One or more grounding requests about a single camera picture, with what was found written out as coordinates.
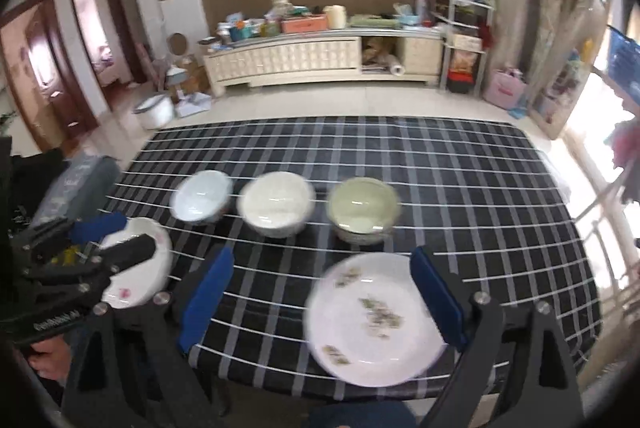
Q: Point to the brown wooden door frame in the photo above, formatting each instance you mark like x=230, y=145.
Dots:
x=30, y=73
x=112, y=23

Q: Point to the pink shopping bag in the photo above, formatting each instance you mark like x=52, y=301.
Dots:
x=505, y=89

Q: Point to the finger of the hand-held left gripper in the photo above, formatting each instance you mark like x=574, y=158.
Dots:
x=97, y=226
x=127, y=253

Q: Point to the cream television cabinet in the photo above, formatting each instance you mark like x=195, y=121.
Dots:
x=300, y=58

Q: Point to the cream jar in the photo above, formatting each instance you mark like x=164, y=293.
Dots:
x=336, y=16

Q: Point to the blue hanging cloth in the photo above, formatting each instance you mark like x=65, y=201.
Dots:
x=625, y=53

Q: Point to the light blue bowl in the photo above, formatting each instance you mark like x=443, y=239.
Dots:
x=200, y=195

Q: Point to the person's left hand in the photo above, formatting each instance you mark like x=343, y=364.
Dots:
x=47, y=358

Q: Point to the metal shelf rack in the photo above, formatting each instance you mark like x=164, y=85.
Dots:
x=462, y=33

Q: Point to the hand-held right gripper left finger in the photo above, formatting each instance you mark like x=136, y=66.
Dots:
x=205, y=303

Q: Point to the blue grey floral cloth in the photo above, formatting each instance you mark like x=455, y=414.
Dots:
x=75, y=185

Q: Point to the cream arched frame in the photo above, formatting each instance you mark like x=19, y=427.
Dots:
x=575, y=58

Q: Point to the green folded cloth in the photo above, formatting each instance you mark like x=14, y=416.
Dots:
x=375, y=21

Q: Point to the black white checked tablecloth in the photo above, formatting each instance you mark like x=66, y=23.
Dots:
x=450, y=188

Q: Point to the white basin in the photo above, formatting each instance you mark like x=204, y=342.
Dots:
x=155, y=111

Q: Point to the white plate with green print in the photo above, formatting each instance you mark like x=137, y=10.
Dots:
x=360, y=338

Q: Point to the white plate with pink flowers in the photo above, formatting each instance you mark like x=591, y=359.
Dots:
x=140, y=285

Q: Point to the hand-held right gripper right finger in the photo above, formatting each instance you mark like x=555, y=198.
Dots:
x=437, y=303

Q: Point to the glass jar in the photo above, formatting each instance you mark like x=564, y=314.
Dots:
x=282, y=6

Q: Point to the pink storage box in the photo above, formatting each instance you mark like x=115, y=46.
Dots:
x=302, y=24

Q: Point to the white paper towel roll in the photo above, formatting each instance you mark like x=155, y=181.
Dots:
x=397, y=70

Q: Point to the person's blue jeans leg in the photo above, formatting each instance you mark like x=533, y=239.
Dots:
x=360, y=415

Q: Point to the plain white bowl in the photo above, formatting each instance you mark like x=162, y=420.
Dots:
x=275, y=203

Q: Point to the floral bowl with green interior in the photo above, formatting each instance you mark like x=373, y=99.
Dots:
x=362, y=208

